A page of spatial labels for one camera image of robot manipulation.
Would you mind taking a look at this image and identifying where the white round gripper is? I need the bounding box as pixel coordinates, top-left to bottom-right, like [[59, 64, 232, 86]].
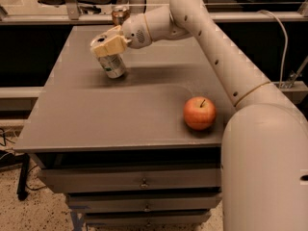
[[90, 13, 152, 58]]

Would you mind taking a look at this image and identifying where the white green 7up can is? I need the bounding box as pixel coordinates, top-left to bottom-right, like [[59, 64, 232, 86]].
[[90, 34, 127, 80]]

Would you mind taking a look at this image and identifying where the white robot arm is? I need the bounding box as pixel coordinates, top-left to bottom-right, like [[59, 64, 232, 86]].
[[90, 0, 308, 231]]

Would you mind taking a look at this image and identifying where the orange brown soda can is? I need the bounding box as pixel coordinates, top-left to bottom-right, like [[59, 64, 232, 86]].
[[112, 6, 130, 25]]

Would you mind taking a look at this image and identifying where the red apple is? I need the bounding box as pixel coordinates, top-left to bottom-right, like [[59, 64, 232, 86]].
[[183, 96, 217, 131]]

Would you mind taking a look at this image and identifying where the grey drawer cabinet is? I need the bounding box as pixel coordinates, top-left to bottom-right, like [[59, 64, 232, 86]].
[[13, 23, 237, 228]]

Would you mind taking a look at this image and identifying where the top grey drawer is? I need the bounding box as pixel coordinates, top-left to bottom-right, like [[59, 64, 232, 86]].
[[38, 165, 220, 193]]

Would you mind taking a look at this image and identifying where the grey drawer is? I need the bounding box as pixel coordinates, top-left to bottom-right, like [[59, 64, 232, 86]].
[[38, 165, 220, 193], [67, 192, 221, 213], [85, 210, 210, 227]]

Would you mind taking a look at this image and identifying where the black stand on floor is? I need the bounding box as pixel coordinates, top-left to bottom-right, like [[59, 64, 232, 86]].
[[0, 128, 47, 201]]

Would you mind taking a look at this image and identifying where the middle grey drawer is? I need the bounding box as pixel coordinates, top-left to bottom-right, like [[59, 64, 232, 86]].
[[67, 192, 221, 213]]

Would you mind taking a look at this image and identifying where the bottom grey drawer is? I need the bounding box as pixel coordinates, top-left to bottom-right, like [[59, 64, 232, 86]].
[[85, 210, 210, 227]]

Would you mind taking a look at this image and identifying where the metal railing frame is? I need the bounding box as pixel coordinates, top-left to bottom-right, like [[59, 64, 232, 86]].
[[0, 0, 307, 24]]

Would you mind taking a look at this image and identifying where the white cable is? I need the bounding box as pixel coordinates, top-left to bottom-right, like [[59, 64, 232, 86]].
[[258, 10, 289, 89]]

